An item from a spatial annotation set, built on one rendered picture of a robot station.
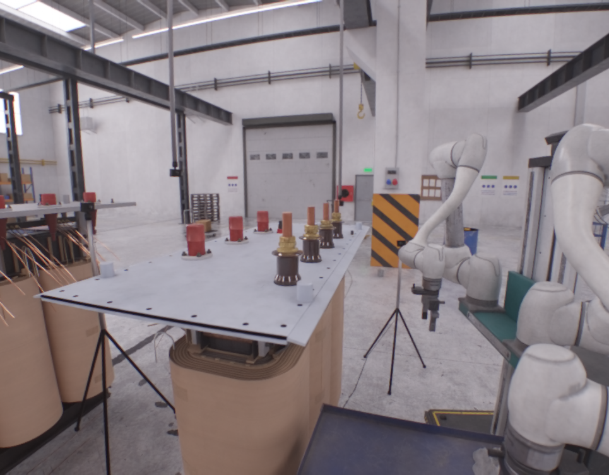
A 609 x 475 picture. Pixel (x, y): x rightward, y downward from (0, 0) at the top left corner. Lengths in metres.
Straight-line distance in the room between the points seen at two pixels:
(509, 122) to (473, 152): 13.90
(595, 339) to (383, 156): 5.37
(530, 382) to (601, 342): 0.69
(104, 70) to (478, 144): 10.61
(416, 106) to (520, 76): 9.98
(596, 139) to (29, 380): 2.63
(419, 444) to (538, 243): 1.01
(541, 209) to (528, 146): 13.98
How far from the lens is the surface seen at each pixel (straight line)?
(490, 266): 1.67
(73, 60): 10.68
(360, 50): 6.93
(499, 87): 15.65
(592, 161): 0.89
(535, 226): 1.64
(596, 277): 0.75
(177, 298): 0.84
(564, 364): 0.63
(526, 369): 0.64
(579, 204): 0.82
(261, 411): 1.06
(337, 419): 1.16
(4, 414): 2.44
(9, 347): 2.26
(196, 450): 1.29
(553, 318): 1.28
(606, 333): 1.27
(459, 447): 1.16
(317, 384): 1.56
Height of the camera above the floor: 1.64
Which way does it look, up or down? 10 degrees down
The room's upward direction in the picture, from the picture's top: straight up
